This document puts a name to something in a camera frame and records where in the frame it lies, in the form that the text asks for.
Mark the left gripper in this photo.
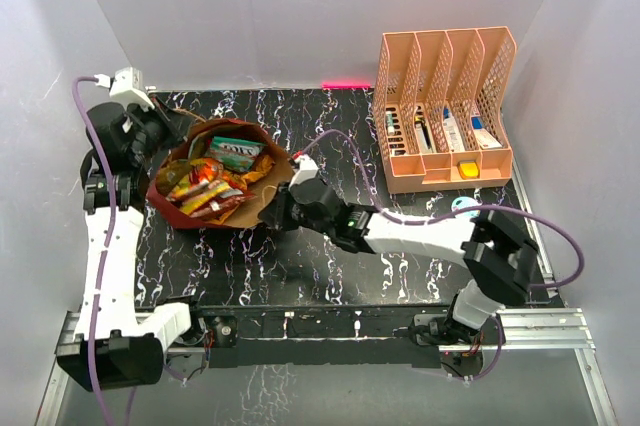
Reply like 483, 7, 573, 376
125, 95, 193, 165

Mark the red paper bag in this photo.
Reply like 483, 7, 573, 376
146, 118, 294, 229

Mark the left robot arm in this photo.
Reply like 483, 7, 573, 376
56, 102, 207, 391

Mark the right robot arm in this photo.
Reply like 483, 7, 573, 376
258, 179, 539, 345

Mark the teal Fox's candy bag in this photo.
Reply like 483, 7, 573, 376
206, 136, 265, 173

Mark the pink tape strip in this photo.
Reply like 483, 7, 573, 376
322, 81, 371, 90

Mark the white blue oval package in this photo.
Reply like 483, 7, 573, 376
451, 196, 481, 220

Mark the yellow item in organizer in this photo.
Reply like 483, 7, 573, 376
457, 160, 480, 179

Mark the pink desk organizer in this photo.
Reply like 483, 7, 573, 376
373, 26, 517, 194

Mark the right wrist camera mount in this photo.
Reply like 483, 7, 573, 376
289, 152, 318, 188

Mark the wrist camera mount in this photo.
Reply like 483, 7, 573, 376
94, 66, 155, 111
289, 152, 318, 188

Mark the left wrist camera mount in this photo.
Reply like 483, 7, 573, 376
94, 66, 155, 111

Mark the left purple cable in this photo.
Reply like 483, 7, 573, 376
72, 75, 139, 426

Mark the purple cable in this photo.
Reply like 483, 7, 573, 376
72, 75, 139, 426
298, 128, 586, 382

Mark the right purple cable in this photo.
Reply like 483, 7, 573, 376
298, 128, 586, 382

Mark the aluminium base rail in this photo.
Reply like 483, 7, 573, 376
34, 305, 614, 426

